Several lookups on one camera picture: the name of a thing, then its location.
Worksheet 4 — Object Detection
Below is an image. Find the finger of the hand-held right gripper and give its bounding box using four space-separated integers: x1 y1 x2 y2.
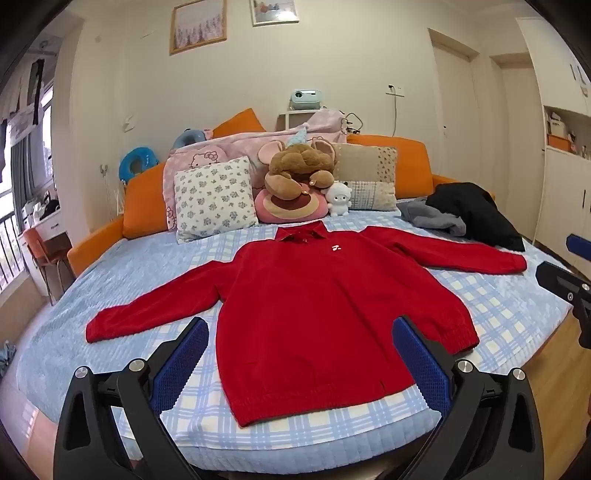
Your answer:
536 261 591 348
566 233 591 256

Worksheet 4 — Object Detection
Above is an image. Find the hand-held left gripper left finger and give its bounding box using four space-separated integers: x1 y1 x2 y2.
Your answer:
54 316 211 480

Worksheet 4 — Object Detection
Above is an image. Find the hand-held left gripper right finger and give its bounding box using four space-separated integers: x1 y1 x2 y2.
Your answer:
392 316 546 480

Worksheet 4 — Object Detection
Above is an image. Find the red sweater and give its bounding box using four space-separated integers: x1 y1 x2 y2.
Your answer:
85 220 528 428

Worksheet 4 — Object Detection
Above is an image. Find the white wardrobe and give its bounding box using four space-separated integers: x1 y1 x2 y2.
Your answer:
516 17 591 296

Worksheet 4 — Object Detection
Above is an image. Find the blue plaid bed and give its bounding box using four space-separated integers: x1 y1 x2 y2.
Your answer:
0 198 583 480

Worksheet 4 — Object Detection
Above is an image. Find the black garment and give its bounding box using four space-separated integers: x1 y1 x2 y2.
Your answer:
426 182 527 252

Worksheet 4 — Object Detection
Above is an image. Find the white door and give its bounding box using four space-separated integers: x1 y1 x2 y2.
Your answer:
489 52 546 241
428 28 481 176

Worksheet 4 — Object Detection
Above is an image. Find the grey garment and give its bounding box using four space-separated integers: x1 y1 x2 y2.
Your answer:
398 198 467 238

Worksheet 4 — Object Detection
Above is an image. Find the white floral pillow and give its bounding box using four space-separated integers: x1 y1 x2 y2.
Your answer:
174 156 259 244

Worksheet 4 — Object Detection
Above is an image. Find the blue cloth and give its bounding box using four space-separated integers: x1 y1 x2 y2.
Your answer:
0 342 17 376

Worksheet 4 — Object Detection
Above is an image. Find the orange chair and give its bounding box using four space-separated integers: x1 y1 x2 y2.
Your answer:
23 228 75 305

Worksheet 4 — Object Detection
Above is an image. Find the small white plush toy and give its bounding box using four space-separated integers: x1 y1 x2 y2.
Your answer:
324 181 354 217

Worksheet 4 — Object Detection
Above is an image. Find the pink bear plush cushion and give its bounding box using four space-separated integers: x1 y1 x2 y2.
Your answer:
253 137 337 225

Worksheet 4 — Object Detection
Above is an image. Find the white desk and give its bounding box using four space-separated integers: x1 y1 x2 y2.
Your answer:
21 203 70 241

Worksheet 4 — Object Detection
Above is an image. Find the beige patchwork pillow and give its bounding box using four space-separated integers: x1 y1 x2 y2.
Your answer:
330 143 399 212

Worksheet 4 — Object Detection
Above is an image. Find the blue neck pillow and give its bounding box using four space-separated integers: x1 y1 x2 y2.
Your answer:
173 128 206 149

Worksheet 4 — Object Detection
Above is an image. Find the balcony window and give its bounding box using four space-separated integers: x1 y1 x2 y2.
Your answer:
0 83 61 289

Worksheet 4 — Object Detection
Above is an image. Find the brown plush toy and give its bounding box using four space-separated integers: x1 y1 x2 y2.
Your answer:
264 144 335 200

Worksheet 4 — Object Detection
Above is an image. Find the orange cushion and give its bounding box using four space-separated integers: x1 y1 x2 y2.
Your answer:
211 108 267 139

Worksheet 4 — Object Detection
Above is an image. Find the white bedside shelf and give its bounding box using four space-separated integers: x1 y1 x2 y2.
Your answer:
277 110 324 132

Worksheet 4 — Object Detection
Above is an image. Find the mint green projector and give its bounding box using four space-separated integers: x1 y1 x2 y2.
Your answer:
289 90 321 112

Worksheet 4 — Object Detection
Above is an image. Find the dark hanging garment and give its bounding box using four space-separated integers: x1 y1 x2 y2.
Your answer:
28 59 45 125

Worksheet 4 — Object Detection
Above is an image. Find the large wooden framed picture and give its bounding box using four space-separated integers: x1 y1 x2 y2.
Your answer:
169 0 228 56

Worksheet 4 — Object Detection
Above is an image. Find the small white framed picture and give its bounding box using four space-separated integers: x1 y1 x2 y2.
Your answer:
250 0 297 27

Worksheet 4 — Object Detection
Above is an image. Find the orange padded bed frame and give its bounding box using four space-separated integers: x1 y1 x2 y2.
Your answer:
67 133 497 278

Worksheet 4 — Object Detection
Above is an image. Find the blue swim ring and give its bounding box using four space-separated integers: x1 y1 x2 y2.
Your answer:
119 148 158 183

